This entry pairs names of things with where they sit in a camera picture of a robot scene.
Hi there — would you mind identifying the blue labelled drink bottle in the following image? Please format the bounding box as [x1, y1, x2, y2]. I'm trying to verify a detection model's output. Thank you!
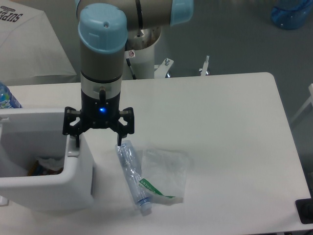
[0, 82, 22, 109]

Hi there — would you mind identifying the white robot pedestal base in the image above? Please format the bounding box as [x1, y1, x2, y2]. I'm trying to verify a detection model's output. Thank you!
[122, 25, 211, 81]

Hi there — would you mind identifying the clear plastic bag green label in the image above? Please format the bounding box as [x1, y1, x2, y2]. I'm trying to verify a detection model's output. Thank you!
[137, 148, 190, 205]

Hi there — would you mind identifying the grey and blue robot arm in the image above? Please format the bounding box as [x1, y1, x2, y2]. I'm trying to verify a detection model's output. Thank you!
[63, 0, 194, 146]

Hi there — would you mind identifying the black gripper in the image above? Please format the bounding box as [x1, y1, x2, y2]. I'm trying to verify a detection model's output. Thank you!
[63, 91, 134, 147]

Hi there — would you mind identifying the white printed cloth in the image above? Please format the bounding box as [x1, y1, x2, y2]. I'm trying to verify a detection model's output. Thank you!
[0, 0, 77, 86]

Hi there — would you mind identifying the black device at table edge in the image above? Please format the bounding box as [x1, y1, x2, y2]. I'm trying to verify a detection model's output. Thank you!
[295, 198, 313, 224]

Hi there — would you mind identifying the blue water jug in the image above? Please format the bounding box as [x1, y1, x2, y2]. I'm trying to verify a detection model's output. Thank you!
[270, 0, 313, 30]

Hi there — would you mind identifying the white frame at right edge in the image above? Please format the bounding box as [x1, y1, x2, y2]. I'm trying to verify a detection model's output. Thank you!
[290, 84, 313, 128]

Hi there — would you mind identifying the crushed clear plastic bottle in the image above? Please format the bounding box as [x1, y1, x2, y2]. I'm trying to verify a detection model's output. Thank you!
[115, 140, 152, 215]

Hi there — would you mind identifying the trash inside can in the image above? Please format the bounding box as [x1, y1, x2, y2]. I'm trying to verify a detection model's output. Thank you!
[27, 158, 65, 176]

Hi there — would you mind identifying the white plastic trash can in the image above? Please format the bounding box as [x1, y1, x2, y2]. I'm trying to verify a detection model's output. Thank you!
[0, 108, 95, 211]

